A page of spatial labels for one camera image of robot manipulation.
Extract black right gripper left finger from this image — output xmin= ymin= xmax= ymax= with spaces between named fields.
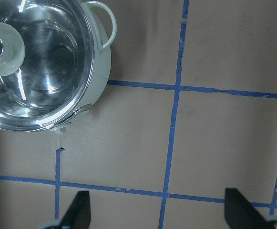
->
xmin=59 ymin=191 xmax=91 ymax=229

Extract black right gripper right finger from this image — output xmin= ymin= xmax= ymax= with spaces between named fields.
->
xmin=224 ymin=188 xmax=272 ymax=229

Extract glass pot lid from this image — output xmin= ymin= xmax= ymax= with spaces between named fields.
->
xmin=0 ymin=0 xmax=95 ymax=132

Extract pale green cooking pot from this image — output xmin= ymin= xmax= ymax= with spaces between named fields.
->
xmin=50 ymin=0 xmax=118 ymax=135

